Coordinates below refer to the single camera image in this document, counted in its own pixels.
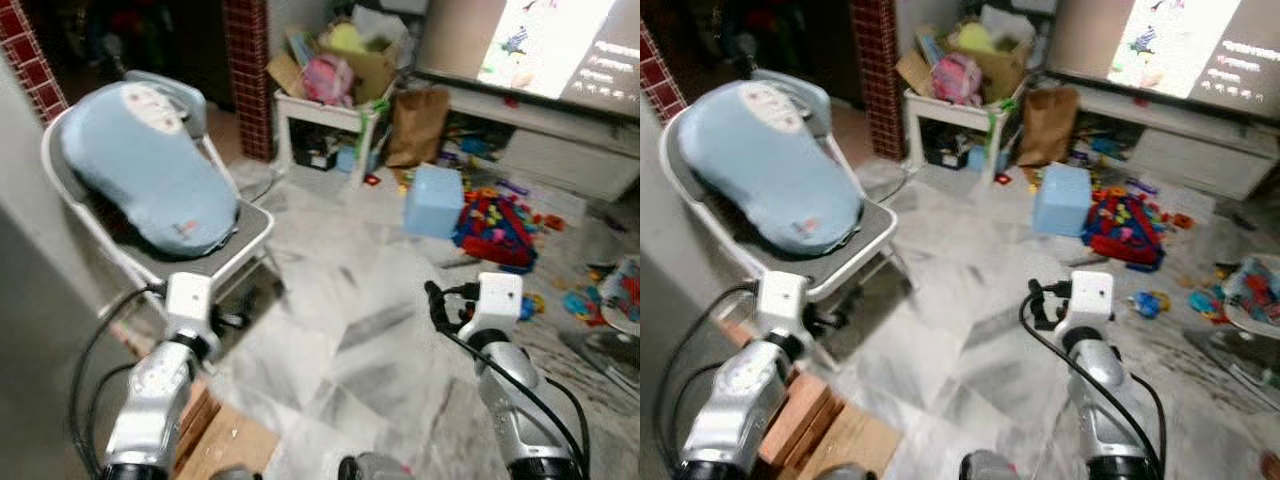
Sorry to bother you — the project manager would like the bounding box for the brown paper bag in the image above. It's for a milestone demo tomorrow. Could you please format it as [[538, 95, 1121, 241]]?
[[385, 85, 451, 169], [1017, 85, 1081, 169]]

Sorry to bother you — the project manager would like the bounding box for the yellow green plush toy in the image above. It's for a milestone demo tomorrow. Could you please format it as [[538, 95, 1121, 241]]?
[[955, 22, 1006, 56], [325, 22, 376, 56]]

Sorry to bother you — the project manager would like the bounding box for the light blue pillow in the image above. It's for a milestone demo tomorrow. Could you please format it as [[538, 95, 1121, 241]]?
[[60, 80, 239, 259], [678, 80, 866, 256]]

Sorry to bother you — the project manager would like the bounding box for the grey robot right leg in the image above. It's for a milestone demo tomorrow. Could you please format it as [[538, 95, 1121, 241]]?
[[960, 450, 1031, 480], [338, 452, 411, 480]]

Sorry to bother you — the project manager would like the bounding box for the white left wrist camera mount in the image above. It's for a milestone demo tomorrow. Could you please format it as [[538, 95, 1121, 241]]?
[[757, 270, 813, 346], [163, 272, 216, 346]]

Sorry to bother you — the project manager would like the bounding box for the light blue plastic box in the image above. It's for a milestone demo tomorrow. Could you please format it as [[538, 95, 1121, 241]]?
[[1032, 163, 1093, 238], [403, 165, 466, 239]]

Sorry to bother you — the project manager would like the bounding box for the large colourful floor toy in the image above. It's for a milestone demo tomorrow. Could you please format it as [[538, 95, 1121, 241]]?
[[560, 255, 641, 336], [1190, 255, 1280, 341]]

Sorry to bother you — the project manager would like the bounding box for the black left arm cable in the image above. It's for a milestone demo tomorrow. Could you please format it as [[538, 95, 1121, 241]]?
[[68, 285, 171, 471], [655, 283, 766, 471]]

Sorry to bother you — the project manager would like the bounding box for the printed cardboard box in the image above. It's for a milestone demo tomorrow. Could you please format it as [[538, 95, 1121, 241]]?
[[190, 400, 283, 480], [800, 405, 901, 480]]

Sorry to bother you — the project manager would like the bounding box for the open cardboard toy box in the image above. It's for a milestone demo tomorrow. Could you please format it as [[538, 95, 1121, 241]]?
[[265, 20, 401, 106], [895, 20, 1031, 101]]

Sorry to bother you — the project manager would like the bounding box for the pink backpack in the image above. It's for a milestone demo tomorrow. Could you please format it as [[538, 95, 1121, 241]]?
[[930, 50, 986, 106], [300, 52, 356, 106]]

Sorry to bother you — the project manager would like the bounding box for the white television stand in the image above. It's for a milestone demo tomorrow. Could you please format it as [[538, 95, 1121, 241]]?
[[1060, 85, 1280, 201], [440, 85, 641, 201]]

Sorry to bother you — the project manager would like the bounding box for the flat screen television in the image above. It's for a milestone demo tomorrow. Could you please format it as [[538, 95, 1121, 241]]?
[[1045, 0, 1280, 116], [415, 0, 641, 116]]

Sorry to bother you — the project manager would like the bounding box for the red brick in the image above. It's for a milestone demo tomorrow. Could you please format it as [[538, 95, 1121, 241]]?
[[760, 365, 837, 471], [175, 382, 223, 471]]

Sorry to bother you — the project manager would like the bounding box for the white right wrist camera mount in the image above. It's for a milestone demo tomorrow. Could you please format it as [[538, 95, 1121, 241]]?
[[462, 272, 524, 341], [1058, 270, 1116, 336]]

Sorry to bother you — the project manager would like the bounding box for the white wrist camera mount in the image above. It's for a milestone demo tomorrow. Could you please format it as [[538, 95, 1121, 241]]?
[[462, 272, 524, 341], [757, 270, 813, 346], [163, 272, 216, 346], [1058, 270, 1116, 336]]

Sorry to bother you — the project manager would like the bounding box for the grey white folding chair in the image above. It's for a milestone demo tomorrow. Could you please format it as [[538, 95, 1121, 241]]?
[[40, 70, 281, 321], [660, 68, 901, 306]]

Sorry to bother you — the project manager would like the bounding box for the small white shelf table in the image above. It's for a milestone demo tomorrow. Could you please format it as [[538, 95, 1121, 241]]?
[[903, 85, 1021, 186], [272, 85, 391, 191]]

